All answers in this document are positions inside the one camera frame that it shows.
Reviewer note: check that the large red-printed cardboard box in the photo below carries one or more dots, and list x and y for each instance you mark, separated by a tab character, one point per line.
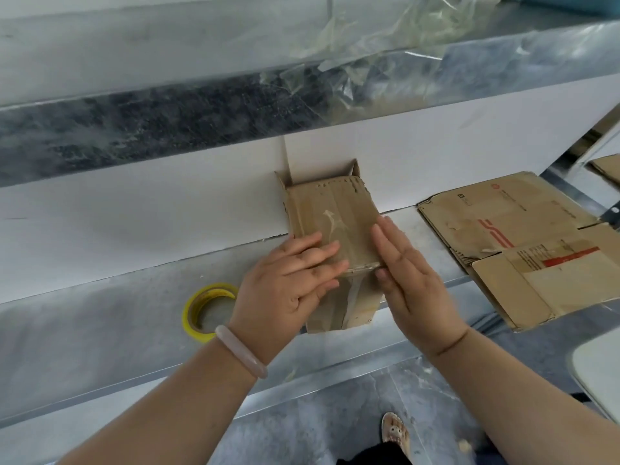
533	213

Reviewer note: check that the person's left hand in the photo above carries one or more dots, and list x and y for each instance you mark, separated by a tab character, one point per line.
276	295

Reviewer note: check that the blue plastic basket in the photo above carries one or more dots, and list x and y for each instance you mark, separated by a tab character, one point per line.
571	2

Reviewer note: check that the person's left forearm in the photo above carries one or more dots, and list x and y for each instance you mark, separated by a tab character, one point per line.
169	421

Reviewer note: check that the pile of clear tape scraps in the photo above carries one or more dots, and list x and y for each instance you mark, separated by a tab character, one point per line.
387	33

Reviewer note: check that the yellow tape roll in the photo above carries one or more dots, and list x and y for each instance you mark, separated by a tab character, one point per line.
189	319

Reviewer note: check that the small labelled cardboard box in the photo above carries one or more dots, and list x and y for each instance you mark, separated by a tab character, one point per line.
329	208

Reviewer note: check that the person's right hand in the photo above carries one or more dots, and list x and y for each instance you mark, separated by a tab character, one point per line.
416	300

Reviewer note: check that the beige sandal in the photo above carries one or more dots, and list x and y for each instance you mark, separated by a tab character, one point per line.
394	431

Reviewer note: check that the brown cardboard box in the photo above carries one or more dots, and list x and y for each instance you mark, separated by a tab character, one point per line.
608	169

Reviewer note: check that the person's black trousers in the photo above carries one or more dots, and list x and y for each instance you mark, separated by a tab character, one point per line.
378	455

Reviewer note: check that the person's right forearm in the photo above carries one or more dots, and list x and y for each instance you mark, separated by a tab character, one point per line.
523	411

